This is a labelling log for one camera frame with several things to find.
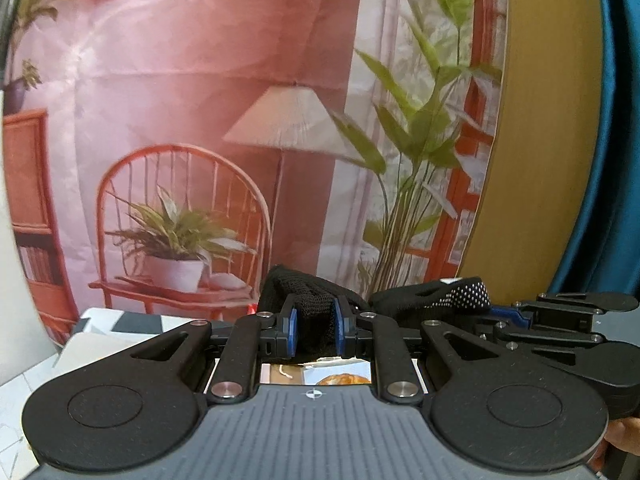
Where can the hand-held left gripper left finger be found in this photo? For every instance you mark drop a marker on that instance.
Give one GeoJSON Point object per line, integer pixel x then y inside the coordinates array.
{"type": "Point", "coordinates": [293, 332]}

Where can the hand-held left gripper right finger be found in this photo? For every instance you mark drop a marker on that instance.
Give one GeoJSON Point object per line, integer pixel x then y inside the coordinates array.
{"type": "Point", "coordinates": [339, 332]}

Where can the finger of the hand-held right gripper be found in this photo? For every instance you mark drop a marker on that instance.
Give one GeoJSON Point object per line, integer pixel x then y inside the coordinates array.
{"type": "Point", "coordinates": [575, 301]}
{"type": "Point", "coordinates": [550, 340]}

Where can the black knit sock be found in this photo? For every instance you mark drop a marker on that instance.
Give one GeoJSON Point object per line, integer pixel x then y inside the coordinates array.
{"type": "Point", "coordinates": [315, 325]}

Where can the black dotted glove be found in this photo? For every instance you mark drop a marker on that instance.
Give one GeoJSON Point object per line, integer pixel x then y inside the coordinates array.
{"type": "Point", "coordinates": [425, 300]}

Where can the blue curtain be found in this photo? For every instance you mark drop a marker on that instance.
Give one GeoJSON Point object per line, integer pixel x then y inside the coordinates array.
{"type": "Point", "coordinates": [620, 160]}

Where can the yellow wooden board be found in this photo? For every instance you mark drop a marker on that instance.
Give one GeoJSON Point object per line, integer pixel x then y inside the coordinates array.
{"type": "Point", "coordinates": [540, 135]}

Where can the black and white checkered cloth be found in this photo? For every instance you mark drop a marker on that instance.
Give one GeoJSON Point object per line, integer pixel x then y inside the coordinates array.
{"type": "Point", "coordinates": [115, 317]}

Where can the printed room scene backdrop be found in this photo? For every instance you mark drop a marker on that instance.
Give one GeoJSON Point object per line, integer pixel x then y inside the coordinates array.
{"type": "Point", "coordinates": [200, 85]}

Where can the dark frame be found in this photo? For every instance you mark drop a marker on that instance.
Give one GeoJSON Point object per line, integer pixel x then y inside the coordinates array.
{"type": "Point", "coordinates": [10, 0]}

